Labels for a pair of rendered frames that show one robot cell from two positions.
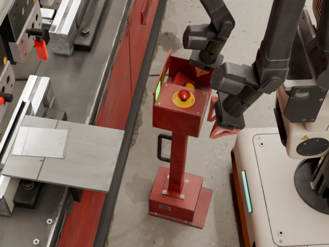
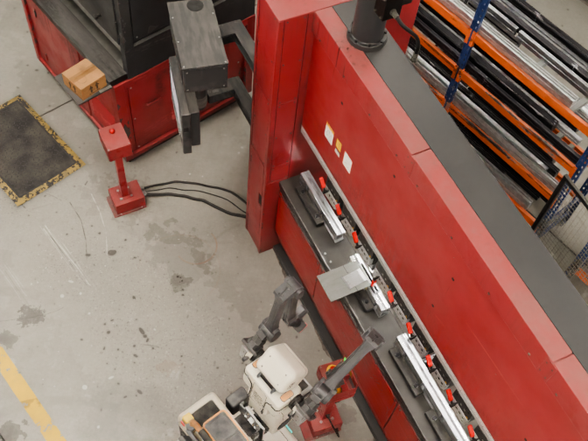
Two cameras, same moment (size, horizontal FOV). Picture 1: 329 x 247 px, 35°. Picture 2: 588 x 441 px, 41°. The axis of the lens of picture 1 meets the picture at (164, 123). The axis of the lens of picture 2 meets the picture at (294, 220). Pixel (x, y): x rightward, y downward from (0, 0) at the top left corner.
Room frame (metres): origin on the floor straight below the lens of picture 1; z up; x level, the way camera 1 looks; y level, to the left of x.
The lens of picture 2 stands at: (2.14, -1.46, 5.06)
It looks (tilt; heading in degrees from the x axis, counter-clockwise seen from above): 58 degrees down; 139
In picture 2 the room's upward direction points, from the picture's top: 9 degrees clockwise
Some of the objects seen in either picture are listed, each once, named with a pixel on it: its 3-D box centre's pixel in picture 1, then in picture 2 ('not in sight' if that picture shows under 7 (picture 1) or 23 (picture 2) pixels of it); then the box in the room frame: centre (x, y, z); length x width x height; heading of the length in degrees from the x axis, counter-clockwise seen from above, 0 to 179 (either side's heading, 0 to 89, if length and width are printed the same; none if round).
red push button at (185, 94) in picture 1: (183, 96); not in sight; (1.07, -0.06, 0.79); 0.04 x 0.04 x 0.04
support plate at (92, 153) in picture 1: (65, 152); (343, 281); (0.71, 0.24, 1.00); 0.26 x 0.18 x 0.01; 82
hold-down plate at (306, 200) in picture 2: not in sight; (309, 206); (0.12, 0.41, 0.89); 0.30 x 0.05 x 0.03; 172
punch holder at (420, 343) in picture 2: not in sight; (425, 337); (1.29, 0.31, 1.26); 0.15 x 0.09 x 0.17; 172
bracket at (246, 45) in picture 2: not in sight; (234, 51); (-0.60, 0.29, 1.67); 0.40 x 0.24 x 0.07; 172
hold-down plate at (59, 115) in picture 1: (41, 156); (358, 289); (0.76, 0.33, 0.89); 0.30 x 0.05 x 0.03; 172
